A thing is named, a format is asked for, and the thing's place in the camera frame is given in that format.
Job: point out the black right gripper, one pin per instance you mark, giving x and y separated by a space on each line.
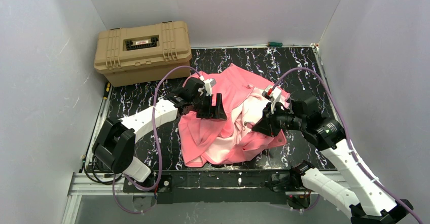
272 119

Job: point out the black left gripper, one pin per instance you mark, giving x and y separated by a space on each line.
208 102

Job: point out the pink zip-up jacket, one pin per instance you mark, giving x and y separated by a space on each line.
231 141

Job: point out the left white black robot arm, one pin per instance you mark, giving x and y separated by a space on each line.
115 143

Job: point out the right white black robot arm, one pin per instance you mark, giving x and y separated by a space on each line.
365 200

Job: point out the tan plastic tool case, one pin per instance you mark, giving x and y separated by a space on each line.
127 56

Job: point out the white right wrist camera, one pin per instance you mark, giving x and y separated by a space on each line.
273 94

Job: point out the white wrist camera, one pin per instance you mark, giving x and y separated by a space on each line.
208 85
273 94

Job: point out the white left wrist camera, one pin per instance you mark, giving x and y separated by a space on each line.
208 85

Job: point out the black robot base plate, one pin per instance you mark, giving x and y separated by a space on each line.
231 186

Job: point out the yellow black handled screwdriver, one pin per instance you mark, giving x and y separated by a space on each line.
106 91

